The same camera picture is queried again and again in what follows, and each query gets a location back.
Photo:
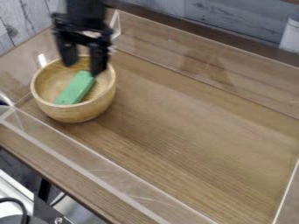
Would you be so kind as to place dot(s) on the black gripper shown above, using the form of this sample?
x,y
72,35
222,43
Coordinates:
x,y
84,32

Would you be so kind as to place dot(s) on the green rectangular block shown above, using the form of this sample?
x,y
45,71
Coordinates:
x,y
79,86

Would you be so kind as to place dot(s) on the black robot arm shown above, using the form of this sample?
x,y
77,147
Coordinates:
x,y
83,9

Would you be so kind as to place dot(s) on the brown wooden bowl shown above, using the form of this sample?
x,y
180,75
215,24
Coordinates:
x,y
52,78

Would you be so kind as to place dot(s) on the black table leg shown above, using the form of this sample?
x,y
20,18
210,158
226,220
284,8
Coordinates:
x,y
44,190

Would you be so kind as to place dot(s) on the white cylindrical container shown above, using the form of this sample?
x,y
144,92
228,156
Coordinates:
x,y
290,39

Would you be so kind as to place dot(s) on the clear acrylic tray wall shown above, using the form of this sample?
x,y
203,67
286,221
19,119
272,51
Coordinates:
x,y
196,146

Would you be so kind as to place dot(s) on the black metal bracket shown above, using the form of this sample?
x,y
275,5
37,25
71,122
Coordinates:
x,y
47,213

